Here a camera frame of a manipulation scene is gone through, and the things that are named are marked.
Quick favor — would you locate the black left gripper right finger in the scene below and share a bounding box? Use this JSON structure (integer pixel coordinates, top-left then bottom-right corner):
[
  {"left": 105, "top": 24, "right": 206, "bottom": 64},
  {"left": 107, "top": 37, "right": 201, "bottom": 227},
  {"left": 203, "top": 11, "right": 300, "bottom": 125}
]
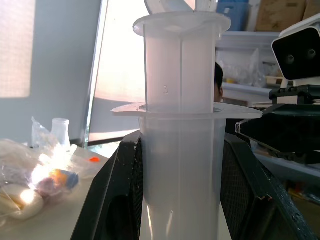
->
[{"left": 219, "top": 132, "right": 319, "bottom": 240}]

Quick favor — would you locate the clear plastic bag of items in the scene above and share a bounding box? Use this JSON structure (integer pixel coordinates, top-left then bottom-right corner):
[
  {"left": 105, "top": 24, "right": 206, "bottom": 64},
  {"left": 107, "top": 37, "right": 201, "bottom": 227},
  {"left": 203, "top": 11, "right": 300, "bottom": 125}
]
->
[{"left": 0, "top": 116, "right": 81, "bottom": 221}]

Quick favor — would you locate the small clear glass flask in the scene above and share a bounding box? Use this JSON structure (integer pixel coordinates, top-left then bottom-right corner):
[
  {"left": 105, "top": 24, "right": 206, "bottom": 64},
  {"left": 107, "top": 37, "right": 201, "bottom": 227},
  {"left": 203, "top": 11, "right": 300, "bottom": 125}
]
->
[{"left": 51, "top": 117, "right": 72, "bottom": 152}]

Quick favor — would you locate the white storage shelf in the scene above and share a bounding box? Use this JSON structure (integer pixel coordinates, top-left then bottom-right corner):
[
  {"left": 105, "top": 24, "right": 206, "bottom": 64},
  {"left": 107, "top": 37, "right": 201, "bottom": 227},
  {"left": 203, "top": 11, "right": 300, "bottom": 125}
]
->
[{"left": 215, "top": 30, "right": 285, "bottom": 106}]

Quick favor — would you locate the leaning translucent panel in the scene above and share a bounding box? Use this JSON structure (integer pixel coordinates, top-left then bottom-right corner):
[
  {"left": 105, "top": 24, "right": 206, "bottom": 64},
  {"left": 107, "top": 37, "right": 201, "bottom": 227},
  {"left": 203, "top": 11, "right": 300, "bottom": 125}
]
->
[{"left": 81, "top": 0, "right": 149, "bottom": 149}]

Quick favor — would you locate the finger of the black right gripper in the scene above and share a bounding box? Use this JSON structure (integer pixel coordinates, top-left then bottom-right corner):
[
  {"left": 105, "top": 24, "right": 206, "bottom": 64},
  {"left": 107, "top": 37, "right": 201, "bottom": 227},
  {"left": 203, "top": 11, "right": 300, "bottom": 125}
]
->
[{"left": 234, "top": 102, "right": 320, "bottom": 165}]

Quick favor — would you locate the large cardboard box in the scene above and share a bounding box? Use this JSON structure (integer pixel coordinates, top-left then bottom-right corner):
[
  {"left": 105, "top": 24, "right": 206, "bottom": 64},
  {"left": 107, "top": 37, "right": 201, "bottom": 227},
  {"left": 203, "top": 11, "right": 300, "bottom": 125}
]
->
[{"left": 254, "top": 0, "right": 307, "bottom": 32}]

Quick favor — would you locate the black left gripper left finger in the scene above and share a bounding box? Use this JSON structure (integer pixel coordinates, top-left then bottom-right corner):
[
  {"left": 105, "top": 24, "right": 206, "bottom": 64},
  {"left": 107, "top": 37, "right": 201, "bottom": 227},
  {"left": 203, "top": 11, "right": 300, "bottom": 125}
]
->
[{"left": 69, "top": 129, "right": 144, "bottom": 240}]

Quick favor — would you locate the small cardboard box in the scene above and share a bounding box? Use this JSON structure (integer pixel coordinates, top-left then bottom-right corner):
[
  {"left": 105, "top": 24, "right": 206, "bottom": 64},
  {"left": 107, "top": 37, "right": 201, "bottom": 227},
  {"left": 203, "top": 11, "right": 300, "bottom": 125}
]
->
[{"left": 302, "top": 0, "right": 320, "bottom": 21}]

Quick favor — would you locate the person with dark hair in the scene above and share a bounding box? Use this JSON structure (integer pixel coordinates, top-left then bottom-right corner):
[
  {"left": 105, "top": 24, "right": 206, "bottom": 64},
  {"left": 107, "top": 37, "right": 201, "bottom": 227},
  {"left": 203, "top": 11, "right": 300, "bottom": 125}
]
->
[{"left": 214, "top": 61, "right": 225, "bottom": 104}]

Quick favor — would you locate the blue plastic crate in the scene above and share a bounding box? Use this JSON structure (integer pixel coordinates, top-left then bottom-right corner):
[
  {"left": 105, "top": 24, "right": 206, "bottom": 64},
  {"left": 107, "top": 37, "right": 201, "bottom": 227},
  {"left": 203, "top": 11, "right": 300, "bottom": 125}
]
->
[{"left": 216, "top": 0, "right": 251, "bottom": 32}]

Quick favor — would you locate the translucent plastic syringe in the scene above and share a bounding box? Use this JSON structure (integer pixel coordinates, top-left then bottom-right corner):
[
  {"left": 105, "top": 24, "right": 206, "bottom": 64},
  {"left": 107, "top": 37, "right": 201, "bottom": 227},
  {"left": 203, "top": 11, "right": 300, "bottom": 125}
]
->
[{"left": 111, "top": 0, "right": 263, "bottom": 240}]

